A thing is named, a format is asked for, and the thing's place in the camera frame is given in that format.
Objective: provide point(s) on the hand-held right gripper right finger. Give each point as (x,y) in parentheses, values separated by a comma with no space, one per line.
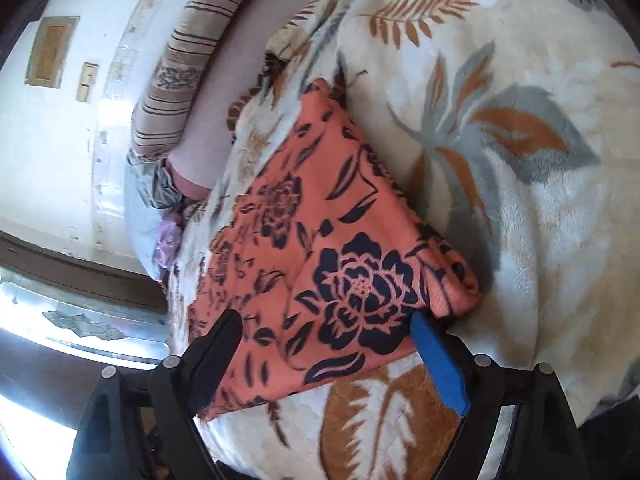
(440,360)

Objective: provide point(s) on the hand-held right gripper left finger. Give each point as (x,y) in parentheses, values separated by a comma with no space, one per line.
(215,357)

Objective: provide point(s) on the orange floral shirt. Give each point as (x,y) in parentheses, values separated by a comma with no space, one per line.
(350,260)

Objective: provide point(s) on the purple cloth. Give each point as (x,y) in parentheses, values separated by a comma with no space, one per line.
(170,240)

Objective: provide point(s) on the light blue pillow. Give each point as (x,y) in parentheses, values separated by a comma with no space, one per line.
(145,210)

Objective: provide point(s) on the cream leaf print blanket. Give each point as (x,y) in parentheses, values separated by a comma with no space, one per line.
(525,210)

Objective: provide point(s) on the striped floral pillow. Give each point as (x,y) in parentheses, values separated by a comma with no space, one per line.
(190,70)

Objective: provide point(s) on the dark wooden window frame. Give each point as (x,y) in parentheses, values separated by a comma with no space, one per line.
(75,265)

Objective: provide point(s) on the cream wall switch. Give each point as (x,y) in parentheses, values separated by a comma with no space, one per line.
(87,82)

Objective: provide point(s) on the framed wall panel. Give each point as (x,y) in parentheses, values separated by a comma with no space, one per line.
(50,52)

